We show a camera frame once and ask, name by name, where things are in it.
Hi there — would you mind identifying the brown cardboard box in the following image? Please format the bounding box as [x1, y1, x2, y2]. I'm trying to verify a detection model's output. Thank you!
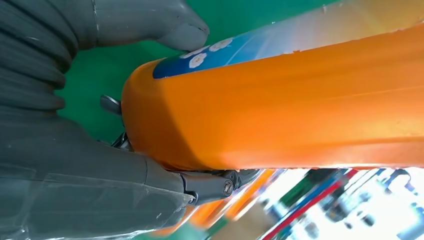
[211, 202, 279, 240]

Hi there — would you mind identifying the red metal pole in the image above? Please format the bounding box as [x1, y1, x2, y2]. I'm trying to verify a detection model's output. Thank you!
[261, 169, 360, 240]

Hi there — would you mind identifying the blue metal shelf rack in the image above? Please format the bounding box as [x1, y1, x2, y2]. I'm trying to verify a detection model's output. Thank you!
[264, 168, 424, 240]

